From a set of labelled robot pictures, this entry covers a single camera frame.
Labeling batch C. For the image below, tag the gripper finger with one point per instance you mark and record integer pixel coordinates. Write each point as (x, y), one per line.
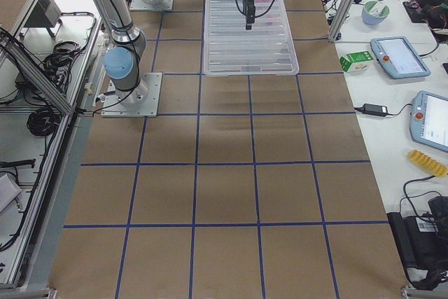
(250, 13)

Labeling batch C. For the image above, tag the clear plastic box lid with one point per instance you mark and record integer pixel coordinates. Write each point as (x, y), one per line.
(232, 50)

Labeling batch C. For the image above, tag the green white carton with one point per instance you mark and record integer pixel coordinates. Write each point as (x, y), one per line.
(357, 61)

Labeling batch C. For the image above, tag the green white bowl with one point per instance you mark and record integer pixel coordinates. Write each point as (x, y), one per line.
(374, 12)

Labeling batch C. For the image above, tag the blue teach pendant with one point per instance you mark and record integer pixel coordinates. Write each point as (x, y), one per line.
(398, 58)
(428, 121)

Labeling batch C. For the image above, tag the black power adapter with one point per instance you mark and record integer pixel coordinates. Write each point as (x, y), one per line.
(375, 110)

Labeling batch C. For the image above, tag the yellow corrugated toy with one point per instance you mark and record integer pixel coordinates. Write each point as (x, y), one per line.
(427, 163)

